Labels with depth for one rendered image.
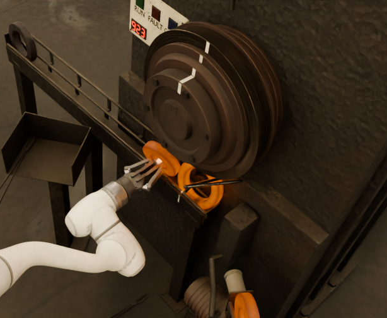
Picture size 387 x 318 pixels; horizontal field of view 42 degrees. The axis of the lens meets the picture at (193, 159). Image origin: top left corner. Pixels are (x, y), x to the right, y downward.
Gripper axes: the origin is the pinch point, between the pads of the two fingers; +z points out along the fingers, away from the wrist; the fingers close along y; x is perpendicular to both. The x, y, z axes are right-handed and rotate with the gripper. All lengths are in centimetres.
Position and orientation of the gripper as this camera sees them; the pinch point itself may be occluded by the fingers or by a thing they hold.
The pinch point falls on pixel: (163, 159)
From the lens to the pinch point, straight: 178.9
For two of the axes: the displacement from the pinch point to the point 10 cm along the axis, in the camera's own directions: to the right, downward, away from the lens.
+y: 7.3, 5.6, -4.0
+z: 6.8, -5.2, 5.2
